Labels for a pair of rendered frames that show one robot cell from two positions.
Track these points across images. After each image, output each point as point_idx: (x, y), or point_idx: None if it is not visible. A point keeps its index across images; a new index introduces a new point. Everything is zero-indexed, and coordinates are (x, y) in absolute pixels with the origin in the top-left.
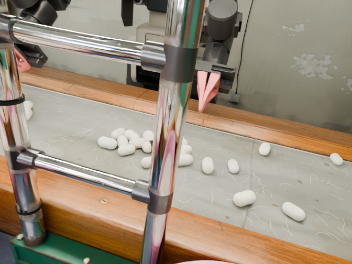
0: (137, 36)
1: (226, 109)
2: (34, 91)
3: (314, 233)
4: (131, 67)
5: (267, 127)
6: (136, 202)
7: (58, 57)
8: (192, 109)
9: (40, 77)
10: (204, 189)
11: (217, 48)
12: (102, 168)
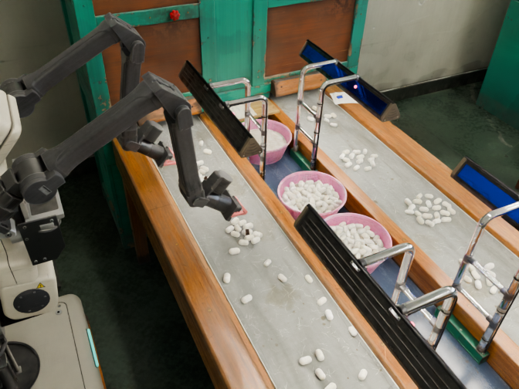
0: (36, 266)
1: (137, 174)
2: (211, 252)
3: (203, 140)
4: (56, 293)
5: (144, 157)
6: (239, 161)
7: None
8: (157, 182)
9: (199, 256)
10: (212, 161)
11: (155, 143)
12: (231, 183)
